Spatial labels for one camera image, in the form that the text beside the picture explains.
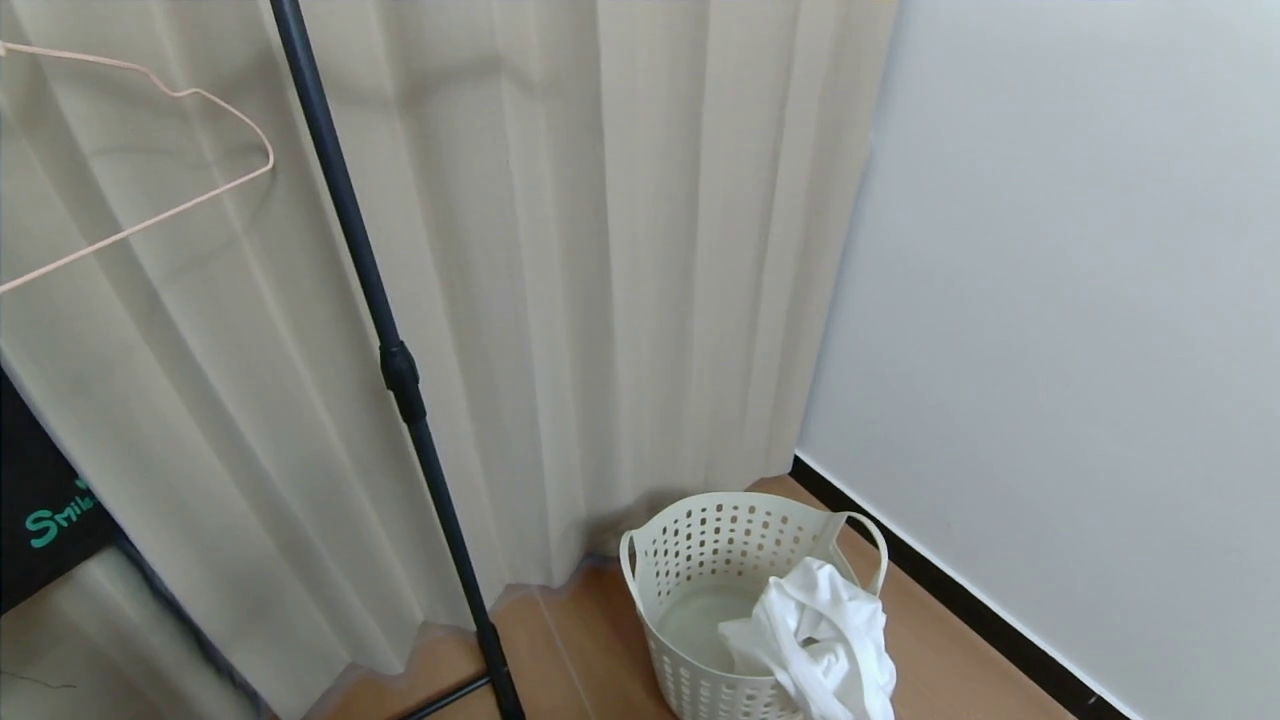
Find white laundry basket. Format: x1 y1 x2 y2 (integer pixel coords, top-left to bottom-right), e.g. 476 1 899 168
617 490 890 720

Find white curtain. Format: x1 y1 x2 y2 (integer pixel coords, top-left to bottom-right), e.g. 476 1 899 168
0 0 903 720
0 546 253 720

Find pink clothes hanger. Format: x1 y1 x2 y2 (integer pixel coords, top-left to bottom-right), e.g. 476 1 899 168
0 40 277 297

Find white garment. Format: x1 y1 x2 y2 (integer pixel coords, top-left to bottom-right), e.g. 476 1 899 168
717 556 899 720

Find black shorts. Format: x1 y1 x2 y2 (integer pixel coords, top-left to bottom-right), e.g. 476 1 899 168
0 368 118 617

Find black clothes rack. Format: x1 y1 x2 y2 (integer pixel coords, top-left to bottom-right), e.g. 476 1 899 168
267 0 528 720

